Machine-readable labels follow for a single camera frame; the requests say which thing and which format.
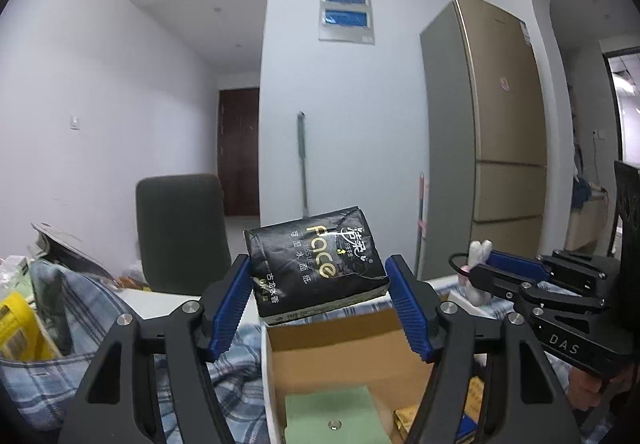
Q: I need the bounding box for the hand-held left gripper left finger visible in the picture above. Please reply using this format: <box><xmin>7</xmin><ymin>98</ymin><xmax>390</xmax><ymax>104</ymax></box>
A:
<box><xmin>57</xmin><ymin>253</ymin><xmax>253</xmax><ymax>444</ymax></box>

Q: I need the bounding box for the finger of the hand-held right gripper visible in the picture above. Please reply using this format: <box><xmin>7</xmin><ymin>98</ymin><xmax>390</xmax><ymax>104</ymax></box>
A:
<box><xmin>485</xmin><ymin>248</ymin><xmax>621</xmax><ymax>297</ymax></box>
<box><xmin>472</xmin><ymin>263</ymin><xmax>608</xmax><ymax>320</ymax></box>

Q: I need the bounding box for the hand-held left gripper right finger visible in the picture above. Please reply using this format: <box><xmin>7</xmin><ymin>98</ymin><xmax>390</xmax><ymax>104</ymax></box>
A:
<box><xmin>384</xmin><ymin>254</ymin><xmax>583</xmax><ymax>444</ymax></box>

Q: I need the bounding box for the white rabbit toy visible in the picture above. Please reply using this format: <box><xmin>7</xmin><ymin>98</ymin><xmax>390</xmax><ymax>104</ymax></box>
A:
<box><xmin>457</xmin><ymin>239</ymin><xmax>495</xmax><ymax>309</ymax></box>

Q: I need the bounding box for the black cable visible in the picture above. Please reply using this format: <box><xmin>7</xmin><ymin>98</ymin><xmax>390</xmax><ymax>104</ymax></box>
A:
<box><xmin>448</xmin><ymin>251</ymin><xmax>473</xmax><ymax>275</ymax></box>

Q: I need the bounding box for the white cardboard box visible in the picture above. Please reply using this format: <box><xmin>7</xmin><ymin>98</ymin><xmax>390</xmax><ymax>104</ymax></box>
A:
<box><xmin>260</xmin><ymin>289</ymin><xmax>488</xmax><ymax>444</ymax></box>

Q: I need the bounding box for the black tissue pack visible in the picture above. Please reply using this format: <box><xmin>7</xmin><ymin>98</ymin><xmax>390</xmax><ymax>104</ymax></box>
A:
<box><xmin>243</xmin><ymin>205</ymin><xmax>391</xmax><ymax>325</ymax></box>

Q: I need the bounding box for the gold and blue packet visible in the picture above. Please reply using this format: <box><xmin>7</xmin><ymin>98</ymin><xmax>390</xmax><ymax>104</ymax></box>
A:
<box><xmin>392</xmin><ymin>374</ymin><xmax>485</xmax><ymax>444</ymax></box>

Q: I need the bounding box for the person's right hand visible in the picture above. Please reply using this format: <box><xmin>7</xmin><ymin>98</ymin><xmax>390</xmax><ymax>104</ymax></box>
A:
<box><xmin>567</xmin><ymin>366</ymin><xmax>601</xmax><ymax>412</ymax></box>

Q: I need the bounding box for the beige cardboard box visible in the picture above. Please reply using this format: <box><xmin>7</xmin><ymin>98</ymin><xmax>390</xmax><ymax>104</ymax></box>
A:
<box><xmin>565</xmin><ymin>197</ymin><xmax>611</xmax><ymax>255</ymax></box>

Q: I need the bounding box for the blue plaid cloth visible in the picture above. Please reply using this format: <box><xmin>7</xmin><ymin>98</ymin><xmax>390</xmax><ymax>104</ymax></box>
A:
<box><xmin>0</xmin><ymin>259</ymin><xmax>576</xmax><ymax>444</ymax></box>

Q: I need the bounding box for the dark office chair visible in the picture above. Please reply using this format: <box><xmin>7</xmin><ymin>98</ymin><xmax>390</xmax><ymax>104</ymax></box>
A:
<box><xmin>136</xmin><ymin>173</ymin><xmax>233</xmax><ymax>296</ymax></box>

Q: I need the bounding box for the blue clothing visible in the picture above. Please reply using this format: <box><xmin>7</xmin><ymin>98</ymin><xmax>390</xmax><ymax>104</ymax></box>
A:
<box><xmin>574</xmin><ymin>177</ymin><xmax>607</xmax><ymax>207</ymax></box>

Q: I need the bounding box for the gold refrigerator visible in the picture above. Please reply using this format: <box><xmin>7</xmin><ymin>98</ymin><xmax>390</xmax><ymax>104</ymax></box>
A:
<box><xmin>419</xmin><ymin>0</ymin><xmax>548</xmax><ymax>281</ymax></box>

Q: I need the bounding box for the dark wooden door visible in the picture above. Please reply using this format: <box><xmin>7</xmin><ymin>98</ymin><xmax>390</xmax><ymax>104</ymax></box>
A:
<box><xmin>217</xmin><ymin>87</ymin><xmax>261</xmax><ymax>217</ymax></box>

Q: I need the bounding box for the grey cardboard flap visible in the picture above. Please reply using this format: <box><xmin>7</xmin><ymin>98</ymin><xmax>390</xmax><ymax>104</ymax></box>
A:
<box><xmin>31</xmin><ymin>222</ymin><xmax>117</xmax><ymax>281</ymax></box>

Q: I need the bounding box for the yellow packet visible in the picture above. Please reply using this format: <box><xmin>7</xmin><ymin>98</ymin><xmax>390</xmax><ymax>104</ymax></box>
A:
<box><xmin>0</xmin><ymin>291</ymin><xmax>63</xmax><ymax>362</ymax></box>

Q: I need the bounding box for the clear plastic bag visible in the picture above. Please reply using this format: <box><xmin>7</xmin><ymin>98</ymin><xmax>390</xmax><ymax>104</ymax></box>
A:
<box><xmin>0</xmin><ymin>254</ymin><xmax>36</xmax><ymax>295</ymax></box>

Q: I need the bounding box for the grey electrical panel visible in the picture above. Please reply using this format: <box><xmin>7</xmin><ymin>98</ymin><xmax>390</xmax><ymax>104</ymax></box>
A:
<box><xmin>318</xmin><ymin>0</ymin><xmax>375</xmax><ymax>45</ymax></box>

